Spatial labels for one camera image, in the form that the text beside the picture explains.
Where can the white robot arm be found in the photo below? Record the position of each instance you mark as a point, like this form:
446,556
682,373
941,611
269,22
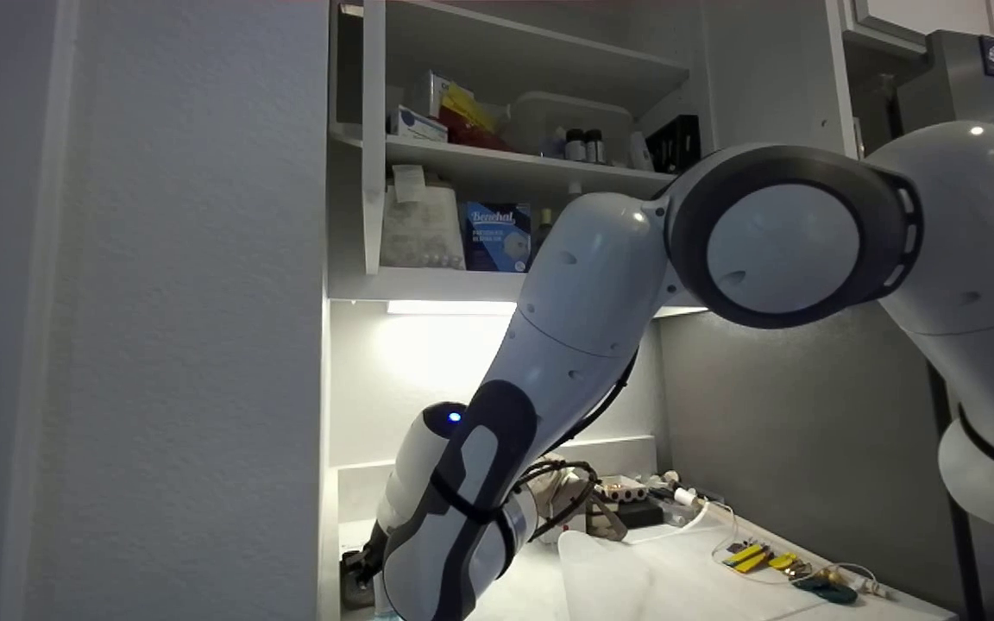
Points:
820,331

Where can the blue box on shelf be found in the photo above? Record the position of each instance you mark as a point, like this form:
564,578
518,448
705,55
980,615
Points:
498,235

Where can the under-cabinet light strip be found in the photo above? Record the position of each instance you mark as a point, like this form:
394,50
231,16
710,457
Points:
451,308

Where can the white upper cabinet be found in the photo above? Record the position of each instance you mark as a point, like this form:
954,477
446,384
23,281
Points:
539,101

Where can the white plastic bag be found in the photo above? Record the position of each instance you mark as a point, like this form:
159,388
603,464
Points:
420,223

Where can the dark brick box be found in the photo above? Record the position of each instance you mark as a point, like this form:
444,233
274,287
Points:
635,502

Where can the grey metal box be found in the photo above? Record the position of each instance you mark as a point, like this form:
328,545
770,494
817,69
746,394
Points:
356,582

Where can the stainless steel refrigerator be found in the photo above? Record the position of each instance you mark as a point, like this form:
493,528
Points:
956,81

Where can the yellow handled tool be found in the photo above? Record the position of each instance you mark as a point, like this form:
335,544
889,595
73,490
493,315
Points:
746,556

